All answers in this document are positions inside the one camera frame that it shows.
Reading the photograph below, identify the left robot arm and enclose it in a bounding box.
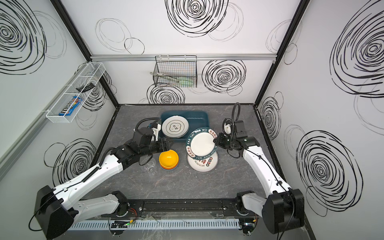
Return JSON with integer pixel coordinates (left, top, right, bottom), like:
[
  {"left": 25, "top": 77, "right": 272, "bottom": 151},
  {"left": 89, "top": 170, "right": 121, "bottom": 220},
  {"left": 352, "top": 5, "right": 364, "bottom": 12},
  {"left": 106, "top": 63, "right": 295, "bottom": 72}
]
[{"left": 33, "top": 123, "right": 171, "bottom": 240}]

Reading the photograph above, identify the white plate green flower outline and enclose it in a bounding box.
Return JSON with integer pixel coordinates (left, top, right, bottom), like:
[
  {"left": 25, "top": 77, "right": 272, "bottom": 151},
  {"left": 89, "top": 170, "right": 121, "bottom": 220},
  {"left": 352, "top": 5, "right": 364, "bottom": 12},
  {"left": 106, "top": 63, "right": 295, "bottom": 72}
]
[{"left": 162, "top": 116, "right": 190, "bottom": 139}]

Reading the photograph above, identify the white slotted cable duct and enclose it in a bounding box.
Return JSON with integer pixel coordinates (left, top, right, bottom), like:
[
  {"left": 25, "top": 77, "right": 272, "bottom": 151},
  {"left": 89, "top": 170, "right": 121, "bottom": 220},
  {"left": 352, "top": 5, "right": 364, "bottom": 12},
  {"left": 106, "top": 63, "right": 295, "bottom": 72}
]
[{"left": 69, "top": 219, "right": 241, "bottom": 231}]

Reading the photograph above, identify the clear glass front left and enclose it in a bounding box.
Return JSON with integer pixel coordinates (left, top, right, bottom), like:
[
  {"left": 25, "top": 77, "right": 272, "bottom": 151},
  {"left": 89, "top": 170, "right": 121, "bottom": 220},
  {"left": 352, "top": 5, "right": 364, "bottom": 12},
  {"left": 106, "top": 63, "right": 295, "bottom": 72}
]
[{"left": 141, "top": 160, "right": 157, "bottom": 176}]

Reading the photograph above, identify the blue candy packet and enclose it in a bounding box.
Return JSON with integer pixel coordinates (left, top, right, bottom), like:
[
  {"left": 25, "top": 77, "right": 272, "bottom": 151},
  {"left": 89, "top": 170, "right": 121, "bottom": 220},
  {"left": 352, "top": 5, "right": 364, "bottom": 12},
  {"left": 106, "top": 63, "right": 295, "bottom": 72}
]
[{"left": 59, "top": 96, "right": 83, "bottom": 117}]

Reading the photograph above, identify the yellow bowl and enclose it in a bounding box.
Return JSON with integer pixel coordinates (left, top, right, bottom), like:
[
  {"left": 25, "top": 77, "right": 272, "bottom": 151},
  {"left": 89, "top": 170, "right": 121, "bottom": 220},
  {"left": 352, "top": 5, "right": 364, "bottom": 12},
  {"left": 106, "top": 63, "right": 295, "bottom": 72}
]
[{"left": 159, "top": 150, "right": 179, "bottom": 167}]

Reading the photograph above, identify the black wire basket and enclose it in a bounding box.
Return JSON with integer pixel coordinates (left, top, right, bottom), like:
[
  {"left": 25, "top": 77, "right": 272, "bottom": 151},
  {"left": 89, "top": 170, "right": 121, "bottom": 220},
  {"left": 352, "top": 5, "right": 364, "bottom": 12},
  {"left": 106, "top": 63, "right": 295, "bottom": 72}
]
[{"left": 152, "top": 55, "right": 198, "bottom": 88}]

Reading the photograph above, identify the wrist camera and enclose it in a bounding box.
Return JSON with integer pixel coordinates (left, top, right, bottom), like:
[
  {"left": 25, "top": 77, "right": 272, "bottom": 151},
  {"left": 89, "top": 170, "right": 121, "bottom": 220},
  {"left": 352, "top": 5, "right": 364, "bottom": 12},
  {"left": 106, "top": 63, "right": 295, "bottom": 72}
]
[
  {"left": 152, "top": 123, "right": 162, "bottom": 142},
  {"left": 224, "top": 124, "right": 232, "bottom": 135}
]

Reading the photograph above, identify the teal plastic bin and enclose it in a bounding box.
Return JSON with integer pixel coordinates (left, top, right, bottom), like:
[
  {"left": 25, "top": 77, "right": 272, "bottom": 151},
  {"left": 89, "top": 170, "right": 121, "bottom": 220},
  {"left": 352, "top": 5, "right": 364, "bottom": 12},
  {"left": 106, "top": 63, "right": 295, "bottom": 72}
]
[{"left": 159, "top": 110, "right": 210, "bottom": 143}]

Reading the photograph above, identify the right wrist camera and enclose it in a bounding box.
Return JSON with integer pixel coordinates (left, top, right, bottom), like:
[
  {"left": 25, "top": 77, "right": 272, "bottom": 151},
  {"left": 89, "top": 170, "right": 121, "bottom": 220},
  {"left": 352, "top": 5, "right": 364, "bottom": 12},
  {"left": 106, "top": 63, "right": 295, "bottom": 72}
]
[{"left": 224, "top": 124, "right": 232, "bottom": 135}]

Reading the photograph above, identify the green item in basket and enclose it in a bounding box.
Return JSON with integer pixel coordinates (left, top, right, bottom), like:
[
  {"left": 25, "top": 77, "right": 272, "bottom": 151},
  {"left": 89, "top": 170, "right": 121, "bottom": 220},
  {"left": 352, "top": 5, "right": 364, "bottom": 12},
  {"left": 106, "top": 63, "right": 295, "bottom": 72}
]
[{"left": 178, "top": 77, "right": 197, "bottom": 88}]

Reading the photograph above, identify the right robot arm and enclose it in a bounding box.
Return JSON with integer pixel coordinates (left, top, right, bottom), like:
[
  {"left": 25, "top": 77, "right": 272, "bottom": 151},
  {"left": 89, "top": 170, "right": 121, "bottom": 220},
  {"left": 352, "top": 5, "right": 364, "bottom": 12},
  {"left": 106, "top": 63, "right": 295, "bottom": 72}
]
[{"left": 214, "top": 118, "right": 305, "bottom": 234}]

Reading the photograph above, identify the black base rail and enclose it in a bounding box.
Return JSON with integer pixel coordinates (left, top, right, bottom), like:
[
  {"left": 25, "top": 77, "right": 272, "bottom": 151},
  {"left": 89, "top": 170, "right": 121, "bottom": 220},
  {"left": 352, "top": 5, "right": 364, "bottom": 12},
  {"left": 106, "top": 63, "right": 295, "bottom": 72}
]
[{"left": 80, "top": 197, "right": 304, "bottom": 217}]

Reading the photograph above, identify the orange bowl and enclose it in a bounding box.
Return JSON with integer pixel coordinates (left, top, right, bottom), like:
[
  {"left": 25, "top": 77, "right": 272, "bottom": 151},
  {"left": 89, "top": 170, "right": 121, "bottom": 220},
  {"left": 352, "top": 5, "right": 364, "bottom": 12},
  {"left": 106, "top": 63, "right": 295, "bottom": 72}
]
[{"left": 161, "top": 165, "right": 178, "bottom": 171}]

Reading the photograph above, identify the white wire shelf basket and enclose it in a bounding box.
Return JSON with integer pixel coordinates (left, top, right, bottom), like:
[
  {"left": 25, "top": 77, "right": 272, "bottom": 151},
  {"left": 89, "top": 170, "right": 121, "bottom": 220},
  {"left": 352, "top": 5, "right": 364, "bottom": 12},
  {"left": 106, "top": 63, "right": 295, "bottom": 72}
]
[{"left": 46, "top": 62, "right": 106, "bottom": 124}]

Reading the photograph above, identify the green rimmed white plate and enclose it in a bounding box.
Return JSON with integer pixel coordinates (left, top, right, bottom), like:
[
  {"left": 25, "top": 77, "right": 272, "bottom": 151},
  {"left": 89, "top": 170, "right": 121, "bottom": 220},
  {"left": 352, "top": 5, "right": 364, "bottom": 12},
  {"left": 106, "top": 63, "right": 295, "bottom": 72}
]
[{"left": 186, "top": 127, "right": 218, "bottom": 160}]

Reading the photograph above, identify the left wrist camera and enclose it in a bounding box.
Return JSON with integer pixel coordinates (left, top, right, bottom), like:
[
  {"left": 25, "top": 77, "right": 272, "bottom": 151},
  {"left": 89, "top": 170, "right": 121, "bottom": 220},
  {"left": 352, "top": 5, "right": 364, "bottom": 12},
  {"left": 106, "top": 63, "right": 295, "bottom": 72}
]
[{"left": 152, "top": 123, "right": 162, "bottom": 142}]

